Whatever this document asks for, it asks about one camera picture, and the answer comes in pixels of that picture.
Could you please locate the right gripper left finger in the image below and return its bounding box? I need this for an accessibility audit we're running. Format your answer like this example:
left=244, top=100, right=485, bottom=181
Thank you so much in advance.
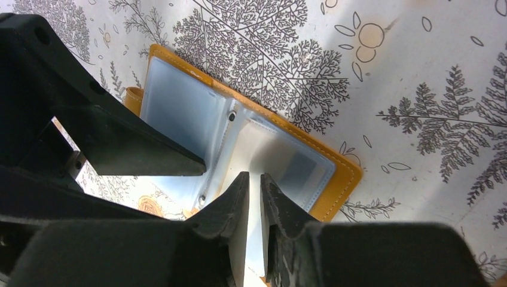
left=8, top=172, right=249, bottom=286

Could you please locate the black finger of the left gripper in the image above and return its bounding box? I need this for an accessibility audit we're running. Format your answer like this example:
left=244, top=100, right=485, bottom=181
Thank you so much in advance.
left=1, top=14, right=206, bottom=176

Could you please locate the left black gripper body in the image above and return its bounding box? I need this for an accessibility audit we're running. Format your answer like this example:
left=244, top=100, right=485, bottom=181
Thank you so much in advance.
left=1, top=120, right=154, bottom=274

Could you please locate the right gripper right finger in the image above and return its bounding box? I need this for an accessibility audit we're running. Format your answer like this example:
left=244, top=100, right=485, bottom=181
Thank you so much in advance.
left=260, top=174, right=487, bottom=286

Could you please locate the floral patterned table mat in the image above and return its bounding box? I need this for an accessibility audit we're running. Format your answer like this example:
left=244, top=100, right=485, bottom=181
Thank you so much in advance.
left=1, top=1, right=506, bottom=285

